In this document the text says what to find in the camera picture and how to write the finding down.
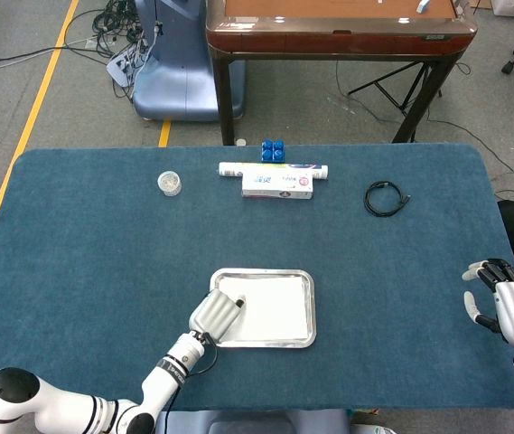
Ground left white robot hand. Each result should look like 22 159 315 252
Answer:
188 290 247 347

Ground clear round toothpick jar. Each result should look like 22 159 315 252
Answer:
156 170 183 197

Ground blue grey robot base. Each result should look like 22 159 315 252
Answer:
132 0 247 122

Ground tangled black floor cables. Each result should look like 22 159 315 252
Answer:
91 0 158 100

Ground black tripod stand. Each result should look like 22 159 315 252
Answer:
348 61 444 114

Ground brown mahjong table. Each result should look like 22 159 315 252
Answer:
205 0 479 146

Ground blue bottle pack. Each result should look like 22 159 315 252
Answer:
260 139 286 164

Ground grey blue robot torso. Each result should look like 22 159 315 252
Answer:
154 409 352 434

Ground white paper sheet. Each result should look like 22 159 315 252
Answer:
215 275 311 341

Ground black coiled cable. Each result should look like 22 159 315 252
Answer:
363 180 412 217

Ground white rolled bag tube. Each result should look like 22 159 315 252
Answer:
218 161 330 180

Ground grey floor cable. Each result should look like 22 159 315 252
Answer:
0 35 104 73

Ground shiny metal tray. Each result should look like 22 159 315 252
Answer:
210 267 317 350

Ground grey power strip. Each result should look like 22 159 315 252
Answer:
106 42 149 87

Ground white toothpaste box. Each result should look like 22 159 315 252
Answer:
241 173 315 200

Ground blue felt table cloth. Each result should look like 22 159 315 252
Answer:
0 143 514 413

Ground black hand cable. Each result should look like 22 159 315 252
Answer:
164 332 220 412

